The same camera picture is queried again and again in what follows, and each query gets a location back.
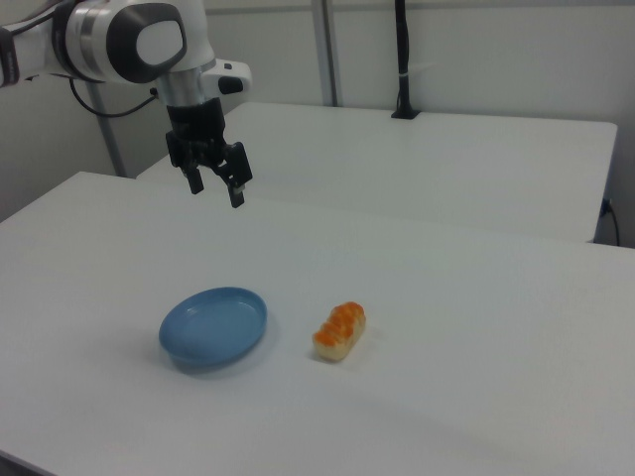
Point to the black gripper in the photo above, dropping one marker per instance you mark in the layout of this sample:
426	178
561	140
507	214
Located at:
196	131

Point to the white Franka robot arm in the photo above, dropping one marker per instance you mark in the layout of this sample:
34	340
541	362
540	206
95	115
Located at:
124	39

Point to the blue plastic plate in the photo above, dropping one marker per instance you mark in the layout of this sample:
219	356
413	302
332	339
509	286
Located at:
213	327

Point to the orange-topped bread loaf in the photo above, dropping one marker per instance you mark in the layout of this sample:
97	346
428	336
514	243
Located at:
340	331

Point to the grey wall frame post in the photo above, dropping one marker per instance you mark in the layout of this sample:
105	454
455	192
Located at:
106	129
327	52

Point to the black camera stand pole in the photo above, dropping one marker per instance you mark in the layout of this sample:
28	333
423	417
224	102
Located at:
404	59

